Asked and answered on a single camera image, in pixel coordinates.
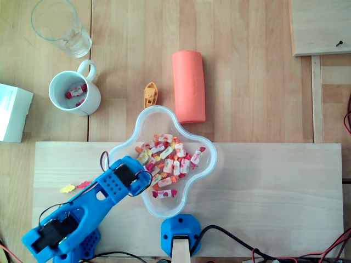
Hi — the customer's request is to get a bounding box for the white ceramic mug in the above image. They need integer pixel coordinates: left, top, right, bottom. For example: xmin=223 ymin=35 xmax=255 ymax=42
xmin=48 ymin=59 xmax=101 ymax=117

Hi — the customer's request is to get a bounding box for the thick black cable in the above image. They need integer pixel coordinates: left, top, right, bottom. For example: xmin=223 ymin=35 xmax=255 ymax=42
xmin=195 ymin=225 xmax=278 ymax=261

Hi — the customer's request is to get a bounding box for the long red cable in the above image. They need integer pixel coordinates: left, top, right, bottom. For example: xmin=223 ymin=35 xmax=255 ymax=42
xmin=251 ymin=229 xmax=351 ymax=261

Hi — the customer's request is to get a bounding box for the small wooden board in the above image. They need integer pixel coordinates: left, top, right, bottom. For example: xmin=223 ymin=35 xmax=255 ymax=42
xmin=287 ymin=0 xmax=351 ymax=58

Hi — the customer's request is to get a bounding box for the clear drinking glass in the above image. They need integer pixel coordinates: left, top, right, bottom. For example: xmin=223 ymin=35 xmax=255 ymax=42
xmin=30 ymin=0 xmax=93 ymax=58

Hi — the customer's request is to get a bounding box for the clear four-lobed plastic bowl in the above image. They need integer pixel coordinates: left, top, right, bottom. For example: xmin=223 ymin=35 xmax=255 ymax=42
xmin=105 ymin=105 xmax=218 ymax=219

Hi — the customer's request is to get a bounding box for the large light wooden board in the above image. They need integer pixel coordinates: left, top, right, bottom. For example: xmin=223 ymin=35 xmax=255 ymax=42
xmin=31 ymin=141 xmax=345 ymax=258

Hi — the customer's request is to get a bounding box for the coral rolled case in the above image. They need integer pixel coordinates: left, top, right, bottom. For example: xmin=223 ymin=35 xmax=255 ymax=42
xmin=172 ymin=50 xmax=206 ymax=124

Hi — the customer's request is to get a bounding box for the looped red cable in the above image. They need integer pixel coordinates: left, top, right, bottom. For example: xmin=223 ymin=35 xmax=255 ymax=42
xmin=343 ymin=93 xmax=351 ymax=136

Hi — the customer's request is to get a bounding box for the white cardboard box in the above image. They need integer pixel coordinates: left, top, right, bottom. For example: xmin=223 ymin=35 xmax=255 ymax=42
xmin=0 ymin=83 xmax=34 ymax=144

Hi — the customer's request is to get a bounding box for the narrow wooden slat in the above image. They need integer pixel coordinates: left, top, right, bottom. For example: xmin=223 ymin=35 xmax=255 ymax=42
xmin=310 ymin=54 xmax=325 ymax=144

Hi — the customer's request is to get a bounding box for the orange toy boat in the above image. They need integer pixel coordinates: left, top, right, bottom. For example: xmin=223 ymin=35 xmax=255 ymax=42
xmin=142 ymin=82 xmax=160 ymax=109

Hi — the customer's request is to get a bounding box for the blue camera mount foot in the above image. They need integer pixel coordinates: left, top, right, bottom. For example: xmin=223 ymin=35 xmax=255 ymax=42
xmin=160 ymin=214 xmax=202 ymax=258

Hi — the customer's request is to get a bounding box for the short red cable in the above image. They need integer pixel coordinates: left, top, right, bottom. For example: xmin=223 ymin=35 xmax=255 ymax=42
xmin=0 ymin=241 xmax=18 ymax=263

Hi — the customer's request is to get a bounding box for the wooden mount stick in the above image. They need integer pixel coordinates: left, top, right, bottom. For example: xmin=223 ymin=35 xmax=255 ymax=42
xmin=171 ymin=237 xmax=191 ymax=263

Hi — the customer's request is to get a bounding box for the thin black cable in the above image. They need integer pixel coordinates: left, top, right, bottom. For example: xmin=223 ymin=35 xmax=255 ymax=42
xmin=78 ymin=251 xmax=149 ymax=263

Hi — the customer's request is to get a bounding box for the blue perforated robot base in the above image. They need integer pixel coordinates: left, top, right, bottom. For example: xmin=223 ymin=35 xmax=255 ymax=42
xmin=53 ymin=228 xmax=101 ymax=263

